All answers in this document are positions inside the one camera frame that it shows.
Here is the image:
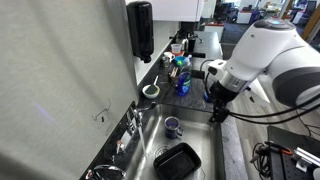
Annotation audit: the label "orange black clamp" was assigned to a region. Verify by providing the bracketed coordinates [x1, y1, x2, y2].
[264, 140, 295, 157]

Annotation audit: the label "small chrome tap lever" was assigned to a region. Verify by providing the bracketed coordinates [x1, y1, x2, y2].
[114, 139, 127, 155]

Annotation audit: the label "black perforated board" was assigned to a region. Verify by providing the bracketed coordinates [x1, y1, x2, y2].
[266, 125, 320, 180]

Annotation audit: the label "black cable bundle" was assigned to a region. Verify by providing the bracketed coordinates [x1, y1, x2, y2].
[249, 142, 272, 180]

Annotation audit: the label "aluminium bracket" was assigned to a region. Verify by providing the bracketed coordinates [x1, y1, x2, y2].
[292, 146, 320, 173]

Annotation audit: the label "black plastic tray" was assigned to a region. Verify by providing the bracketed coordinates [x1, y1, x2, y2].
[152, 142, 203, 180]

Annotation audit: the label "blue tape roll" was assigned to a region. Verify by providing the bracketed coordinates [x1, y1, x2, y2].
[202, 90, 213, 103]

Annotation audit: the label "black coffee machine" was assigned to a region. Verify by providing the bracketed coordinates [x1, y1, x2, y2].
[177, 20, 202, 53]

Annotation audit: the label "glass jar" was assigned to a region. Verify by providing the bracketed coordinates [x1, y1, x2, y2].
[160, 54, 171, 70]

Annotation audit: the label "black portafilter handle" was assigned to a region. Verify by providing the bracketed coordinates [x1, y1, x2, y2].
[190, 51, 207, 60]

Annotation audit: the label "blue mug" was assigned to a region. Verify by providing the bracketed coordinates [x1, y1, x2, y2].
[163, 115, 185, 140]

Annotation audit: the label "curved chrome faucet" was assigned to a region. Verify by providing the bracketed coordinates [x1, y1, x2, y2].
[84, 163, 128, 180]

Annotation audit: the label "stainless steel sink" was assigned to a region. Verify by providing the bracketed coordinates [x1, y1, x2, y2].
[124, 103, 227, 180]

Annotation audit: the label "water stream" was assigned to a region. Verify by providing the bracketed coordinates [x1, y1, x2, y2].
[136, 125, 148, 158]

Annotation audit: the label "chrome tap spout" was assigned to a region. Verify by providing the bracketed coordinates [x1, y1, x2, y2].
[132, 107, 145, 130]

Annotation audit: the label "blue dish soap bottle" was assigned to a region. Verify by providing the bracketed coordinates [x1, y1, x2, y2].
[176, 54, 194, 98]

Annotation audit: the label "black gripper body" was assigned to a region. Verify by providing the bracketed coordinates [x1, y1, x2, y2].
[208, 80, 242, 110]

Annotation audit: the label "black wall soap dispenser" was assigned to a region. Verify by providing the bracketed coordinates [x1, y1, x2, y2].
[126, 0, 155, 64]

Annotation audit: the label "white mug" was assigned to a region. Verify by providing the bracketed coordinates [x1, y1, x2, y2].
[163, 51, 176, 63]

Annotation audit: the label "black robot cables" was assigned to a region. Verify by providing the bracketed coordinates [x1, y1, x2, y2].
[199, 59, 320, 126]

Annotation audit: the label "white ceramic bowl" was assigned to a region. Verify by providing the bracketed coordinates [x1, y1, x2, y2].
[141, 83, 161, 100]

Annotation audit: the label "green sponge brush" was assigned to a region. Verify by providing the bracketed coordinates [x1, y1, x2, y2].
[145, 75, 160, 96]

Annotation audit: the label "clear plastic measuring cup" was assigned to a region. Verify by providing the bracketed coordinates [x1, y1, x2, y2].
[170, 43, 184, 55]

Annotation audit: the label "teal cup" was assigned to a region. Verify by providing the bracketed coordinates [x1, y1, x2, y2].
[173, 55, 186, 68]

